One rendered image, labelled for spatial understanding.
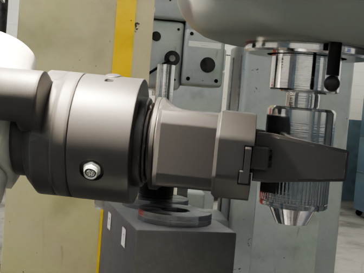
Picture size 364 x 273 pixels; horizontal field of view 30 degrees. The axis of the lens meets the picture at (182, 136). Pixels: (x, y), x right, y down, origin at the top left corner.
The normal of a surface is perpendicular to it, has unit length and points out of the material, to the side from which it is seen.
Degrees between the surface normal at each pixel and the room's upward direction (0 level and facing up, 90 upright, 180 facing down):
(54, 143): 96
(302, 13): 127
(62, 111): 66
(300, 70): 90
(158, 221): 90
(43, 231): 90
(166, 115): 62
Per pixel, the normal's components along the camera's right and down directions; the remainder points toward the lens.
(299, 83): -0.30, 0.03
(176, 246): 0.27, 0.07
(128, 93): 0.01, -0.69
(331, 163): -0.08, 0.04
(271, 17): -0.15, 0.69
